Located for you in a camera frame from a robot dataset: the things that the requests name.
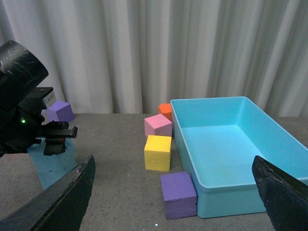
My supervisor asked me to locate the pink foam block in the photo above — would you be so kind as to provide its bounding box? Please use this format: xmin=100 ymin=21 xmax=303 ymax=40
xmin=144 ymin=114 xmax=173 ymax=137

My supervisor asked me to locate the white curtain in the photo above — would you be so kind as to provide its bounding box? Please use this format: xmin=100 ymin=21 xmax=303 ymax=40
xmin=0 ymin=0 xmax=308 ymax=117

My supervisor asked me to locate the yellow foam block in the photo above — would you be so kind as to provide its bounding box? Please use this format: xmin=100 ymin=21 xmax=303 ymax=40
xmin=144 ymin=135 xmax=172 ymax=172

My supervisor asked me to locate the purple foam block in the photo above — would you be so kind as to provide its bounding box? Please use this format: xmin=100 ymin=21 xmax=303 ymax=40
xmin=160 ymin=171 xmax=197 ymax=219
xmin=46 ymin=101 xmax=75 ymax=122

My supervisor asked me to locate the purple foam block back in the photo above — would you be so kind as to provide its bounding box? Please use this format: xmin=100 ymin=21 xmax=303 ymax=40
xmin=46 ymin=101 xmax=75 ymax=122

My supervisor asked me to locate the light blue block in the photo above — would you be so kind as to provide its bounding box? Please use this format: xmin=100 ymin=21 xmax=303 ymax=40
xmin=27 ymin=139 xmax=77 ymax=189

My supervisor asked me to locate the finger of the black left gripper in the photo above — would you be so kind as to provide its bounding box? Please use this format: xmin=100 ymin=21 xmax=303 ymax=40
xmin=37 ymin=126 xmax=78 ymax=155

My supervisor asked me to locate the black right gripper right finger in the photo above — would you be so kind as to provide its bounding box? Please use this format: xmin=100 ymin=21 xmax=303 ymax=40
xmin=252 ymin=155 xmax=308 ymax=231

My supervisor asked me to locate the light blue plastic bin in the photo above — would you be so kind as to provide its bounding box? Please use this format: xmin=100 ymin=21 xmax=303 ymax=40
xmin=171 ymin=96 xmax=308 ymax=218

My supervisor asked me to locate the orange foam block right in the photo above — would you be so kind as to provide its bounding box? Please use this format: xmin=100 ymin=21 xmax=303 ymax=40
xmin=158 ymin=103 xmax=172 ymax=121

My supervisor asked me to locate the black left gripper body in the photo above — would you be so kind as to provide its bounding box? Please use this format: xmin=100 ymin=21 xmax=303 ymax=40
xmin=0 ymin=87 xmax=69 ymax=156

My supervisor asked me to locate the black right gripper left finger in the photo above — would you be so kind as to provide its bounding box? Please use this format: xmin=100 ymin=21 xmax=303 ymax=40
xmin=0 ymin=156 xmax=96 ymax=231

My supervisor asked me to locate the purple foam block right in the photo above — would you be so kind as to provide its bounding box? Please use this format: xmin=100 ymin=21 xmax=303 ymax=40
xmin=160 ymin=171 xmax=197 ymax=219

